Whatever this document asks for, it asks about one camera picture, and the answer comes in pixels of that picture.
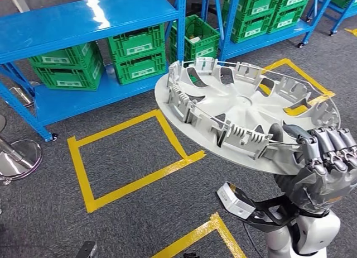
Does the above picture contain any tall open green crate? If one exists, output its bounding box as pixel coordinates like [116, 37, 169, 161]
[169, 14, 221, 65]

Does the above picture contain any white desk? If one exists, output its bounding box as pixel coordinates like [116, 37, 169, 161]
[11, 0, 31, 13]

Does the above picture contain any grey plastic wheel hubcap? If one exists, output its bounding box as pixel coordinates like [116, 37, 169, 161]
[154, 57, 341, 176]

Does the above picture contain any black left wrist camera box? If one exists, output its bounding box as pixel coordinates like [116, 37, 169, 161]
[75, 241, 99, 258]

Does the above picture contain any chrome stanchion post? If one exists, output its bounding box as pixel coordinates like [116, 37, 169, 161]
[0, 138, 44, 183]
[9, 86, 35, 109]

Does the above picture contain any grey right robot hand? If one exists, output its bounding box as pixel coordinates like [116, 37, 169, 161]
[269, 123, 357, 213]

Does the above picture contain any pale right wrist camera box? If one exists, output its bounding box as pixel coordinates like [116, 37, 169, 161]
[216, 182, 256, 220]

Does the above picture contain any blue metal shelf rack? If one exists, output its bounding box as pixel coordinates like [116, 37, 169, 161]
[315, 0, 357, 37]
[0, 0, 187, 142]
[200, 0, 337, 61]

